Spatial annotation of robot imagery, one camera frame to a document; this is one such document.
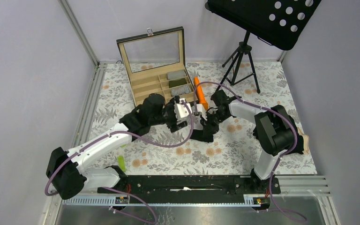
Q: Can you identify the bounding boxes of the purple cable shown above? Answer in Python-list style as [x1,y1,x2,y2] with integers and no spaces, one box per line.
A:
[45,99,195,225]
[192,81,308,223]

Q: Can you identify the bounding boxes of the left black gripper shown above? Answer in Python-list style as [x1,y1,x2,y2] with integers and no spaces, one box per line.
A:
[150,97,188,132]

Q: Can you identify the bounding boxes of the floral tablecloth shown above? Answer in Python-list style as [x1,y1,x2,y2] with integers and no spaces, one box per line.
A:
[90,62,302,175]

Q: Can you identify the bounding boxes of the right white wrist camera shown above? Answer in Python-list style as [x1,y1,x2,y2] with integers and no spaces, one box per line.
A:
[193,104,207,121]

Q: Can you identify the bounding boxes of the green clip lower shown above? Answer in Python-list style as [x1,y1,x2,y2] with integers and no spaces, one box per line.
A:
[117,156,126,172]

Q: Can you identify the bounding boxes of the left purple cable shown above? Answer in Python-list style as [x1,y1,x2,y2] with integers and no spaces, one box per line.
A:
[45,99,195,225]

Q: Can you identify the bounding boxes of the dark green rolled cloth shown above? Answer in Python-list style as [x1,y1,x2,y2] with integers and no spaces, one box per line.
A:
[168,78,188,88]

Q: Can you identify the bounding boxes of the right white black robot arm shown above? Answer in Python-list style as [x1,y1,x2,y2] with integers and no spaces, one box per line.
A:
[200,90,298,194]

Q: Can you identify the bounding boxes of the black music stand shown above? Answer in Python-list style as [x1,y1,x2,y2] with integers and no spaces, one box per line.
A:
[205,0,321,86]

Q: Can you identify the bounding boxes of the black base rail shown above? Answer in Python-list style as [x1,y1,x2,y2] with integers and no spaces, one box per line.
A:
[113,175,281,204]

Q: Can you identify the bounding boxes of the grey striped underwear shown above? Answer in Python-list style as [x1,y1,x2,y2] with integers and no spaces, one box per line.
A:
[171,85,192,97]

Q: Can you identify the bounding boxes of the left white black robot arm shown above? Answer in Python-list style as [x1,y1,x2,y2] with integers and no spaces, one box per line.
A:
[44,94,192,200]

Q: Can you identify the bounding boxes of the black clothing pile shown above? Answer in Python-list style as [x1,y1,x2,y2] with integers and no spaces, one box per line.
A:
[285,115,305,155]

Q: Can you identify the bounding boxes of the orange cylinder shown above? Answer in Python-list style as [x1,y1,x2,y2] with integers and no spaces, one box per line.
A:
[193,76,209,111]

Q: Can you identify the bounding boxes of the wooden compartment box glass lid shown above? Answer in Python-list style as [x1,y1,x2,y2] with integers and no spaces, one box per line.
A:
[116,26,195,105]

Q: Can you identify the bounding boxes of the aluminium frame rails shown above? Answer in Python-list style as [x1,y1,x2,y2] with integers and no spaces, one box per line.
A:
[50,0,331,206]

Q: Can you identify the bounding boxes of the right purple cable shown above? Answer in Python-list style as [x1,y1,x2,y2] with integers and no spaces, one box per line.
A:
[192,81,308,223]

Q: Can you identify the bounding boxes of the beige garment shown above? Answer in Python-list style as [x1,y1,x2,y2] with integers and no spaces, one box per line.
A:
[298,128,310,155]

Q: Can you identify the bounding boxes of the grey rolled cloth in box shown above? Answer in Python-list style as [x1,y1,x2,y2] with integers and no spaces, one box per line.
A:
[166,70,187,80]

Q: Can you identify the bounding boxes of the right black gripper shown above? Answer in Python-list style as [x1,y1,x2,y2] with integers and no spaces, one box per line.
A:
[201,110,230,138]

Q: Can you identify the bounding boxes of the black underwear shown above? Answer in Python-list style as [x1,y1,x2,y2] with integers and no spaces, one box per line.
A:
[190,123,217,143]

